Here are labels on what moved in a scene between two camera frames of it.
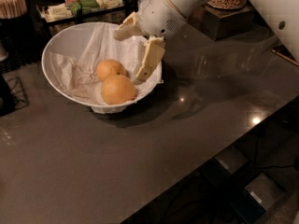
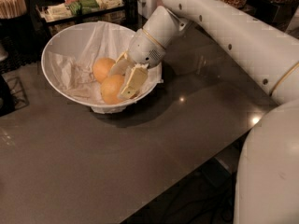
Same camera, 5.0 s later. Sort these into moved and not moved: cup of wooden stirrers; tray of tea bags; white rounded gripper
Moved: white rounded gripper
Not moved: tray of tea bags; cup of wooden stirrers
